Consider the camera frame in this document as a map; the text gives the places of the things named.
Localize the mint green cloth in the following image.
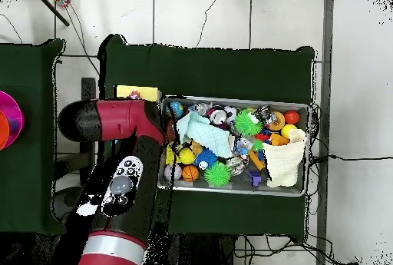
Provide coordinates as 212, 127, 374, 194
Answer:
176, 111, 235, 159

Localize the shallow mesh bin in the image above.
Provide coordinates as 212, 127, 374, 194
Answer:
157, 94, 311, 198

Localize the wooden box with three holes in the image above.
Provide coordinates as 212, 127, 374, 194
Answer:
114, 84, 163, 103

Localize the smooth yellow ball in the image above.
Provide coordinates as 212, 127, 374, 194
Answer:
179, 147, 197, 166

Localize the blue spiky ball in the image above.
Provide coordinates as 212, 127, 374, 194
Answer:
193, 147, 218, 170

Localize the blue globe ball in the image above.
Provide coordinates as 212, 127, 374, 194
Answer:
166, 101, 185, 119

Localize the black and white soccer ball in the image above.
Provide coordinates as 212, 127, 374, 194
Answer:
223, 105, 238, 123

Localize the orange basketball toy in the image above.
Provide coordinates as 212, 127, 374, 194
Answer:
181, 165, 200, 183

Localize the white baseball toy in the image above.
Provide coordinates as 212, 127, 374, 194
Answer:
164, 164, 183, 182

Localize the small green spiky ball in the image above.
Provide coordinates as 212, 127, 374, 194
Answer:
203, 161, 233, 187

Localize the large green spiky eyed ball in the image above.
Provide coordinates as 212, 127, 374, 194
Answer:
233, 108, 264, 137

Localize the cream knitted cloth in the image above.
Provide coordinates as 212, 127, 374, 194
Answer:
263, 128, 308, 188

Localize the dark green side tablecloth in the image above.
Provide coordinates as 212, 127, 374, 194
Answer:
0, 38, 69, 236

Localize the pink bowl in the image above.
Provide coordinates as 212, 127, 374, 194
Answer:
0, 90, 25, 151

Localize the black rod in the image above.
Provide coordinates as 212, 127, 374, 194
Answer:
31, 0, 71, 27

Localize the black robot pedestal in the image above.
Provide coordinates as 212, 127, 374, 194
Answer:
147, 232, 237, 265

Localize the thin black floor cable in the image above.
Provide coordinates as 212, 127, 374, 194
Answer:
312, 153, 393, 163

